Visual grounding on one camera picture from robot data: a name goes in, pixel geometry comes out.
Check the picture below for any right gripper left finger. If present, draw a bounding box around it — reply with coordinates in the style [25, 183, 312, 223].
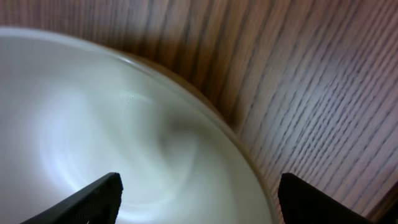
[21, 172, 123, 224]

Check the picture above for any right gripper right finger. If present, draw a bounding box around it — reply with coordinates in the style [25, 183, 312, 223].
[277, 173, 370, 224]

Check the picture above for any cream bowl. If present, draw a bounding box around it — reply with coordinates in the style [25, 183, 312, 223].
[1, 27, 277, 223]

